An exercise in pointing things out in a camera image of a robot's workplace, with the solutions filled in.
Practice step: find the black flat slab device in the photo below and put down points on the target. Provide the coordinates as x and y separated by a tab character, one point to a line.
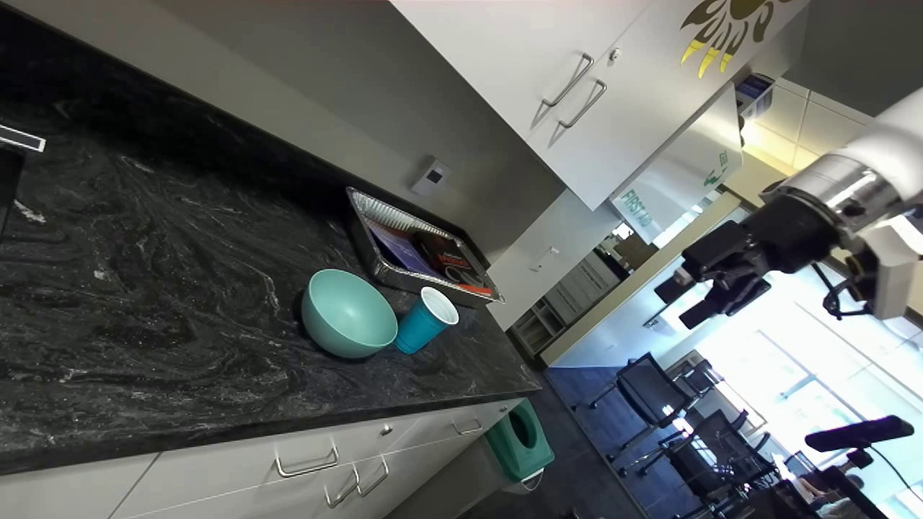
9	190

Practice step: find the round drawer lock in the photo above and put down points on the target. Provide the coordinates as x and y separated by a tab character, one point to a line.
384	430

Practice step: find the black office chair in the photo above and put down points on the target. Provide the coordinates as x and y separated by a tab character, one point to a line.
723	451
648	391

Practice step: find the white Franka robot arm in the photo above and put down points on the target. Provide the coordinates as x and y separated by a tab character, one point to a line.
867	183

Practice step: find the black camera bar on stand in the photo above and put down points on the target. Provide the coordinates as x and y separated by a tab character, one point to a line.
860	433

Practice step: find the blue wall box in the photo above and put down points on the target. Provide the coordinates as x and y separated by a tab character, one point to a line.
753	97

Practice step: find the round upper cabinet lock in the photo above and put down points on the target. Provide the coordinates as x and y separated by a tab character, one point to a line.
612	55

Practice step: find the purple packet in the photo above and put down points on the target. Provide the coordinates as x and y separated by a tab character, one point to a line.
400	249

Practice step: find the metal tray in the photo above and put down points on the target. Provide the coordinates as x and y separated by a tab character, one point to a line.
384	274

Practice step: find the green trash bin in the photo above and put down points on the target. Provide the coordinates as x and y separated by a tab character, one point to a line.
520	443

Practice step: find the green and white sign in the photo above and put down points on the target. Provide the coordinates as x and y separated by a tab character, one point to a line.
642	215

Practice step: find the green bowl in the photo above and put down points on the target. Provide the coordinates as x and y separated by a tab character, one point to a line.
342	320

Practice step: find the white wall plate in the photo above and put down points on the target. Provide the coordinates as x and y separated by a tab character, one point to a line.
432	176

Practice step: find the orange and black packet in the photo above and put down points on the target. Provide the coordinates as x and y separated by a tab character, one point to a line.
455	264

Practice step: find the yellow and black cabinet sticker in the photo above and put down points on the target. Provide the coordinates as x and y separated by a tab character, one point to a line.
730	25

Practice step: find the light blue cup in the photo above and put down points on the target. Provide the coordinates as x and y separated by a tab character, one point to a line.
421	327

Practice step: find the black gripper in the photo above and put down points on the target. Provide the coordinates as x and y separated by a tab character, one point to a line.
768	241

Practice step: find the dark storage shelf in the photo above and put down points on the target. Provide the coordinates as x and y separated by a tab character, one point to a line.
563	306

